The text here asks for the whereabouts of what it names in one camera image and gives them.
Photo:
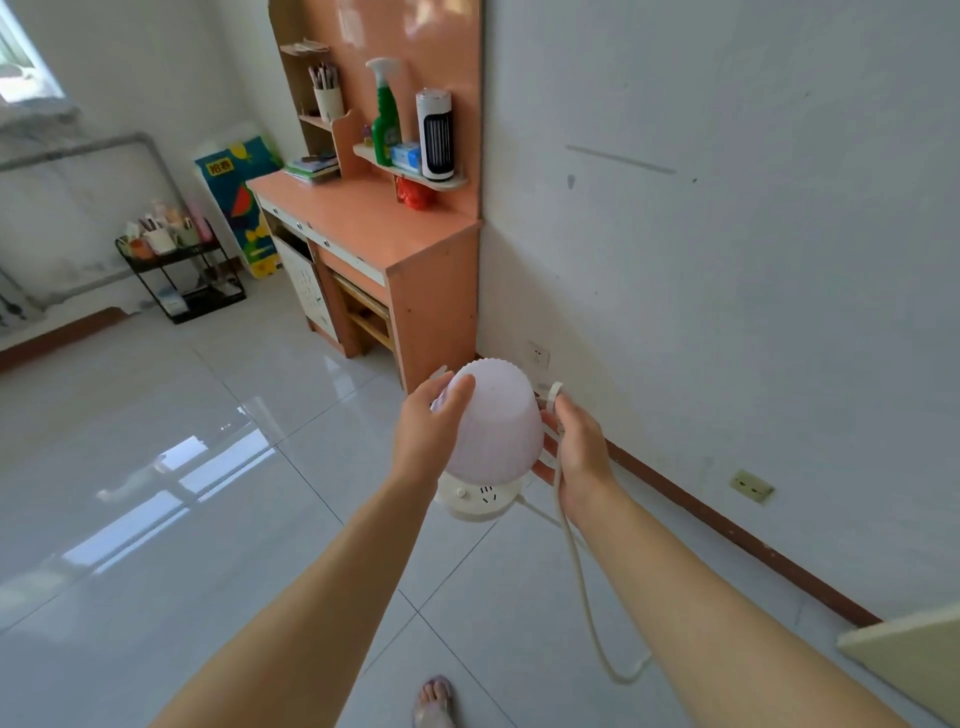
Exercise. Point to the white wall outlet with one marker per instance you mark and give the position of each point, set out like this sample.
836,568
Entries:
538,355

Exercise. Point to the white lamp with pleated shade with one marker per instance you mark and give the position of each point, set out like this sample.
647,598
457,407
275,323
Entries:
499,427

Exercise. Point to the red plastic bag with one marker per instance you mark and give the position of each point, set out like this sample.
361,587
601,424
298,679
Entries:
414,193

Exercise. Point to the orange wooden table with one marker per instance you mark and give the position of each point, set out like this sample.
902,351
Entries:
360,214

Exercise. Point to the wooden stool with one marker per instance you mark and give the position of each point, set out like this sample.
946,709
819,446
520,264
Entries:
367,307

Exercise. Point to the window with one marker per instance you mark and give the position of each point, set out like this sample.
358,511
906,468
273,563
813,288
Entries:
19,64

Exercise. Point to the grey wall pipe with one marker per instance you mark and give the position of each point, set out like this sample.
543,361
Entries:
90,146

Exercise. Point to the yellowed wall outlet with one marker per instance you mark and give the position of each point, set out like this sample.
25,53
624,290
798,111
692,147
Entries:
752,487

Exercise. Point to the green spray bottle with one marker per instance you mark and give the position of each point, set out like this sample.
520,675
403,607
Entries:
386,124

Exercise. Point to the person's foot in sandal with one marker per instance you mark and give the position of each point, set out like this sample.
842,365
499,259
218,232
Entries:
435,705

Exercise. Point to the brown baseboard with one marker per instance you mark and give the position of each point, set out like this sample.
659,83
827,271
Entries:
735,536
60,337

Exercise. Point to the white pencil cup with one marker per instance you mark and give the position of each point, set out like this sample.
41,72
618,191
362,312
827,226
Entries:
328,101

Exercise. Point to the person's right hand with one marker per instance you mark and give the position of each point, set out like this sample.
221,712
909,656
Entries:
585,461

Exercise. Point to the stack of books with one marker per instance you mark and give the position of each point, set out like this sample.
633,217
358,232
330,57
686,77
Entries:
311,169

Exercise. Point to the white and black tower heater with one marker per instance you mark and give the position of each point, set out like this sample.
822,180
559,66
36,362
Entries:
436,135

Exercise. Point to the person's right forearm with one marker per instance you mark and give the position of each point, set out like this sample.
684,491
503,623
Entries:
712,630

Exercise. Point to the black metal rack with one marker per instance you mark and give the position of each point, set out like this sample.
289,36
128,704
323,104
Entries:
187,296

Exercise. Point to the colourful picture board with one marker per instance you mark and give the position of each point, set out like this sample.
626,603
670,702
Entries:
240,195

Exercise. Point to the person's left forearm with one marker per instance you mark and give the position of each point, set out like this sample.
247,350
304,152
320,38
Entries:
315,622

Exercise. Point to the person's left hand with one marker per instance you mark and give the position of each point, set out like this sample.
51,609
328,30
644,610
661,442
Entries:
424,439

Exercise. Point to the white dotted cabinet door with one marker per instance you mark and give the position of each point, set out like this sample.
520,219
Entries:
307,289

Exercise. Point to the cream yellow door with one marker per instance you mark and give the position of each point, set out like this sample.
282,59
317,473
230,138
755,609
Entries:
915,660

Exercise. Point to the small blue box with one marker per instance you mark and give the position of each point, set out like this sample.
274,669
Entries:
406,157

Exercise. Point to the group of bottles and cups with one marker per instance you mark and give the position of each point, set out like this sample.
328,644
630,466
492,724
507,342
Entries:
161,236

